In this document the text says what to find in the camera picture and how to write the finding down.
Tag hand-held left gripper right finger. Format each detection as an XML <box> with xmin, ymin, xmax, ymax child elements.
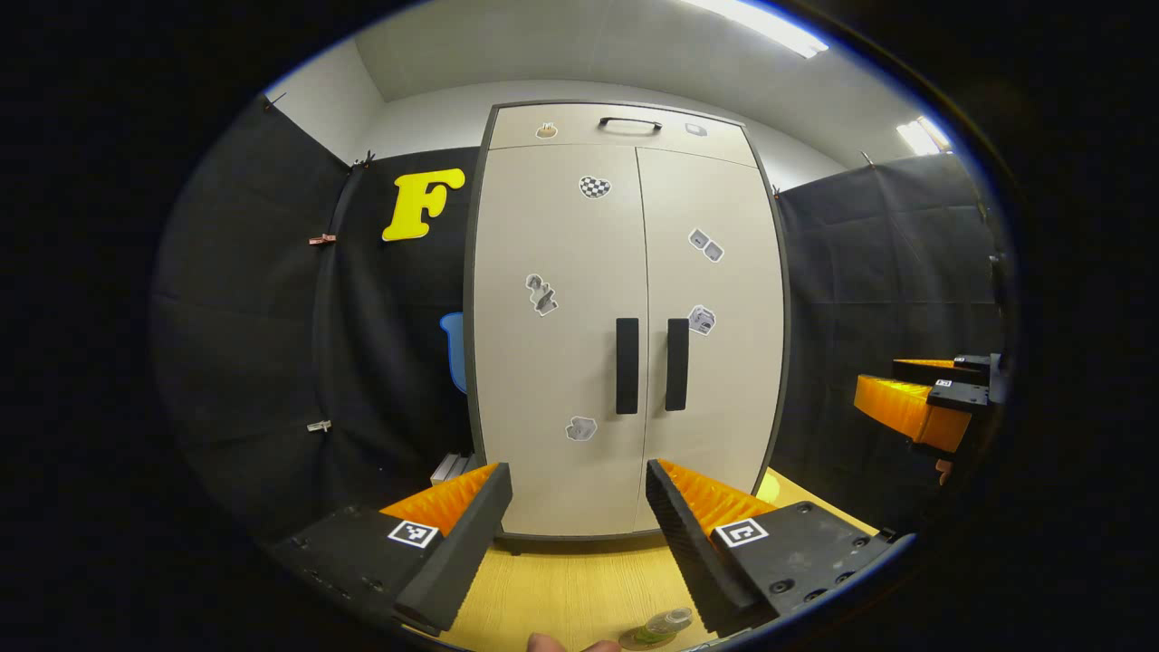
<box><xmin>645</xmin><ymin>457</ymin><xmax>897</xmax><ymax>637</ymax></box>

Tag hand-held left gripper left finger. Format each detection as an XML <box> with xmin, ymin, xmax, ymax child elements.
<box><xmin>272</xmin><ymin>462</ymin><xmax>513</xmax><ymax>635</ymax></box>

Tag green label plastic bottle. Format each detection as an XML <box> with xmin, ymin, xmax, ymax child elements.
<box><xmin>634</xmin><ymin>607</ymin><xmax>694</xmax><ymax>646</ymax></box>

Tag white cabinet door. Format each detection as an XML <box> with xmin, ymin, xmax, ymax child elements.
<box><xmin>472</xmin><ymin>145</ymin><xmax>649</xmax><ymax>538</ymax></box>
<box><xmin>634</xmin><ymin>148</ymin><xmax>786</xmax><ymax>534</ymax></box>

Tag grey white cabinet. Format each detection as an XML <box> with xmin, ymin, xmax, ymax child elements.
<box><xmin>463</xmin><ymin>100</ymin><xmax>791</xmax><ymax>550</ymax></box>

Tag white cabinet drawer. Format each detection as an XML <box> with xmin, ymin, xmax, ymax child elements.
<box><xmin>489</xmin><ymin>103</ymin><xmax>758</xmax><ymax>168</ymax></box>

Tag black backdrop cloth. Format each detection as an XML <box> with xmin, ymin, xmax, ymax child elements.
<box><xmin>770</xmin><ymin>152</ymin><xmax>1011</xmax><ymax>535</ymax></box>
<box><xmin>149</xmin><ymin>95</ymin><xmax>481</xmax><ymax>544</ymax></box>

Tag small ceiling light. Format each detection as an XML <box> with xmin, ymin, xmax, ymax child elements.
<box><xmin>896</xmin><ymin>115</ymin><xmax>953</xmax><ymax>157</ymax></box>

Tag black right door handle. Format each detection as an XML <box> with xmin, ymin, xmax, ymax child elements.
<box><xmin>665</xmin><ymin>318</ymin><xmax>691</xmax><ymax>413</ymax></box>

